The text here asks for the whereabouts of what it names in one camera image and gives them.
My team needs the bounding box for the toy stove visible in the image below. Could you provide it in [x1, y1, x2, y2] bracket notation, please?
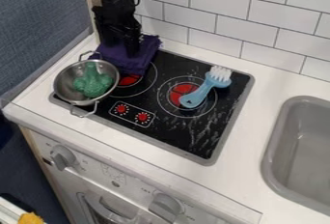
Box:
[47, 48, 257, 167]

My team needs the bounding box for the green toy broccoli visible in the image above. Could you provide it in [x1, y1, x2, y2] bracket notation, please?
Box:
[70, 60, 115, 99]

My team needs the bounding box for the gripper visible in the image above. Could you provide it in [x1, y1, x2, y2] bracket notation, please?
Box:
[90, 3, 144, 58]

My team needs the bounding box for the purple cloth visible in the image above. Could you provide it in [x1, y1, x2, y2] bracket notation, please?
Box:
[87, 34, 164, 77]

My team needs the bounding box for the silver pot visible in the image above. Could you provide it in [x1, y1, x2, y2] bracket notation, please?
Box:
[51, 50, 123, 119]

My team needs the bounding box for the blue dish brush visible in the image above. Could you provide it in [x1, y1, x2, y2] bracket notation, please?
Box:
[177, 65, 234, 109]

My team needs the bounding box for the toy sink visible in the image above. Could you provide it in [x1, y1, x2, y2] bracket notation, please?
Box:
[259, 95, 330, 217]

